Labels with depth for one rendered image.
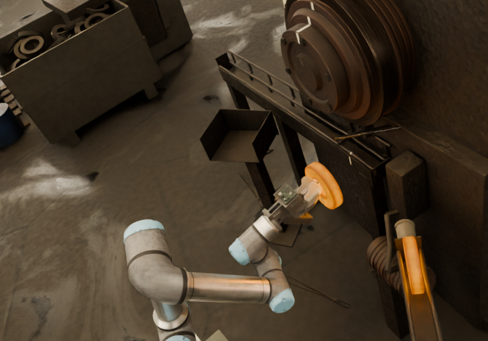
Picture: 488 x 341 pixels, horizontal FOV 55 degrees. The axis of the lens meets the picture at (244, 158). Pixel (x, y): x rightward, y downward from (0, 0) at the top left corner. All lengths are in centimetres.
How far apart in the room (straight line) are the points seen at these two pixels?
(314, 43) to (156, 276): 75
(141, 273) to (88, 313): 146
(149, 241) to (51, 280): 174
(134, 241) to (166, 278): 14
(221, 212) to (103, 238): 75
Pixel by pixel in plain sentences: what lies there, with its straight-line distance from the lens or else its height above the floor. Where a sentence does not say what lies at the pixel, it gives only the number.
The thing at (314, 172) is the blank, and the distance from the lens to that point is 144.
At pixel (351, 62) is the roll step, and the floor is 118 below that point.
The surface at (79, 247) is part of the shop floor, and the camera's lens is 305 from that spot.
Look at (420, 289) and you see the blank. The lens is 139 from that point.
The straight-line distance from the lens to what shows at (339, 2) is 131.
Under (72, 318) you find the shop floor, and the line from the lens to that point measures 275.
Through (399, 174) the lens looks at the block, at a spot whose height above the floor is 80.
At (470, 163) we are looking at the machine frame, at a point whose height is 87.
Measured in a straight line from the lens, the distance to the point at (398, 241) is 147.
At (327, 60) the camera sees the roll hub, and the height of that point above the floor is 120.
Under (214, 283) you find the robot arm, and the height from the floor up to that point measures 87.
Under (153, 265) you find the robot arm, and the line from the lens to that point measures 126.
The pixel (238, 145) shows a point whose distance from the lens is 211.
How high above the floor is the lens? 190
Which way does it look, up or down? 40 degrees down
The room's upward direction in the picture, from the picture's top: 23 degrees counter-clockwise
